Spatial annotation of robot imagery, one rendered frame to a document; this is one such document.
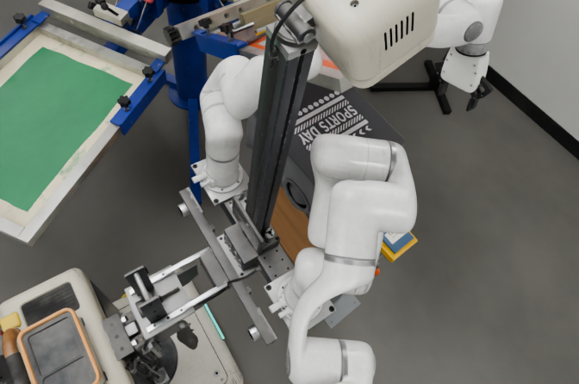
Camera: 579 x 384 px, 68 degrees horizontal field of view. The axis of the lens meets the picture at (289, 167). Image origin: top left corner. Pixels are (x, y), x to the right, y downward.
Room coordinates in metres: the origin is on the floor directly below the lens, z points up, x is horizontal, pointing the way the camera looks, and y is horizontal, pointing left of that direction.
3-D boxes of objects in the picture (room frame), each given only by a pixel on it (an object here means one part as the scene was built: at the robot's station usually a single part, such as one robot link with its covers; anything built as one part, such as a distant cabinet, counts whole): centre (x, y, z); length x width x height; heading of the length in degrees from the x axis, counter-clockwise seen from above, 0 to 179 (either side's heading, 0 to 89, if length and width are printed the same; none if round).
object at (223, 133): (0.63, 0.20, 1.37); 0.13 x 0.10 x 0.16; 28
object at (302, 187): (0.94, 0.02, 0.77); 0.46 x 0.09 x 0.36; 51
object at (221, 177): (0.61, 0.20, 1.21); 0.16 x 0.13 x 0.15; 136
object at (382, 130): (1.08, -0.10, 0.95); 0.48 x 0.44 x 0.01; 51
